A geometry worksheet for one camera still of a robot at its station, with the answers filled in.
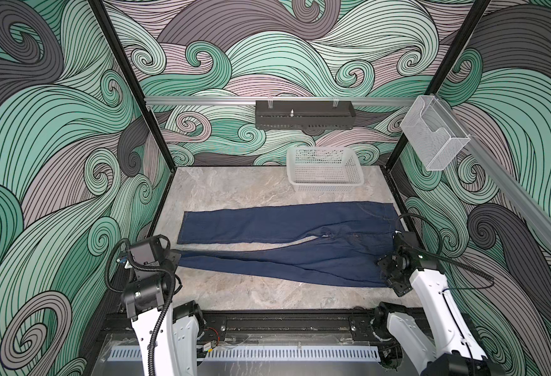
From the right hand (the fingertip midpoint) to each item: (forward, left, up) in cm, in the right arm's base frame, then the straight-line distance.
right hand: (383, 271), depth 79 cm
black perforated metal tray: (+58, +24, +26) cm, 67 cm away
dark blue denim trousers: (+13, +9, -6) cm, 17 cm away
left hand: (+1, +70, +15) cm, 71 cm away
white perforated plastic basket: (+56, +11, -6) cm, 57 cm away
